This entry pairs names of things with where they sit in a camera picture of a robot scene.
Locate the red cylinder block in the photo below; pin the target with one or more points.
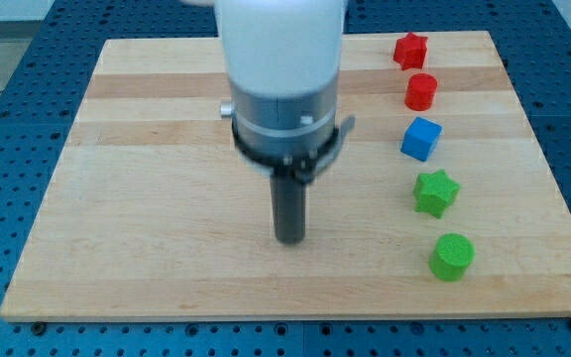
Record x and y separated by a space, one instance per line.
420 92

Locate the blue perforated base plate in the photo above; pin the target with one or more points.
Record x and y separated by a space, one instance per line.
39 103

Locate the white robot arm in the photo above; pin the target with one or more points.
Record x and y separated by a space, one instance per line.
283 60

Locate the green cylinder block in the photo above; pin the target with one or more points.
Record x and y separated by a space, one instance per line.
452 256

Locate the green star block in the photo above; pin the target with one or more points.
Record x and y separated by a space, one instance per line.
434 193

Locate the light wooden board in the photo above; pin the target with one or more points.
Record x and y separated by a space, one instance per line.
152 215

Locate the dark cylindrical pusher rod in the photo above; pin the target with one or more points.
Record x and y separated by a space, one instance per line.
288 204

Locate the red star block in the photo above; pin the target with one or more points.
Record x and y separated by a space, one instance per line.
410 51

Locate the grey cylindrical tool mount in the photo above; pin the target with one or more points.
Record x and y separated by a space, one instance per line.
290 136

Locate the blue cube block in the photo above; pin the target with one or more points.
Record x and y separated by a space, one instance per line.
420 139

